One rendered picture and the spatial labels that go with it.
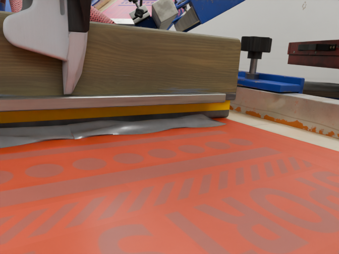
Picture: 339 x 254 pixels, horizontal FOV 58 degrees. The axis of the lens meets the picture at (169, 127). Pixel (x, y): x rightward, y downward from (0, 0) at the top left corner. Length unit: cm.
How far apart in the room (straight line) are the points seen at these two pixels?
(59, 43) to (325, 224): 22
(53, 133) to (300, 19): 237
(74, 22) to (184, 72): 13
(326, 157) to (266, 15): 249
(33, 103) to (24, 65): 3
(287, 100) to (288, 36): 219
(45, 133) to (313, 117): 28
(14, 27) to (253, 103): 30
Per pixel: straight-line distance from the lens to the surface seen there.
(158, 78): 32
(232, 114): 43
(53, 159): 23
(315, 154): 30
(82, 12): 26
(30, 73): 28
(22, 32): 26
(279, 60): 261
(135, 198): 17
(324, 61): 118
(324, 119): 38
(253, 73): 46
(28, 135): 28
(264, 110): 43
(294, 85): 43
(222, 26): 309
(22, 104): 27
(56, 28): 27
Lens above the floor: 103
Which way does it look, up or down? 14 degrees down
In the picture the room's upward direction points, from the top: 4 degrees clockwise
